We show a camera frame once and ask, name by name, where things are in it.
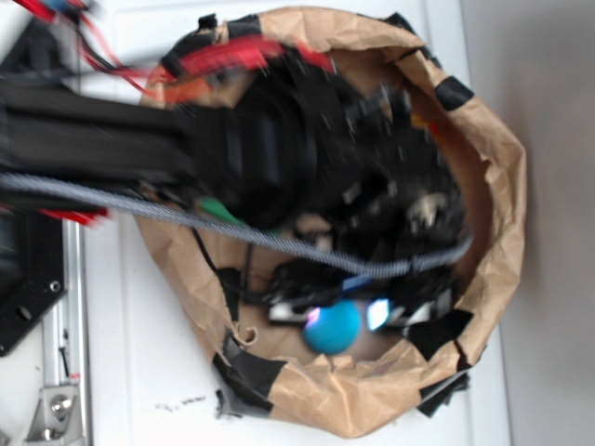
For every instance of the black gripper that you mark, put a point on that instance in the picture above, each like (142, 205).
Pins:
(349, 181)

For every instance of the blue foam ball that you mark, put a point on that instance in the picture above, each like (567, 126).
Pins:
(332, 330)

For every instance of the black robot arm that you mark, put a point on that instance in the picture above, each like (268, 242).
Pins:
(60, 149)

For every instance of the brown paper bag bin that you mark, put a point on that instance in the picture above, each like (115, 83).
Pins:
(266, 370)

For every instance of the green rectangular block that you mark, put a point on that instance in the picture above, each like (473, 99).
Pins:
(238, 215)

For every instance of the yellow rubber duck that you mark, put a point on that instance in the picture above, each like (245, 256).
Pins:
(420, 123)

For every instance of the aluminium extrusion rail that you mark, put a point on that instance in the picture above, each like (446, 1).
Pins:
(65, 333)

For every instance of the metal corner bracket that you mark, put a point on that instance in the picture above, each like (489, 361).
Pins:
(58, 418)

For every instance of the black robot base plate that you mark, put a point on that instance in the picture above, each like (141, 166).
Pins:
(32, 272)

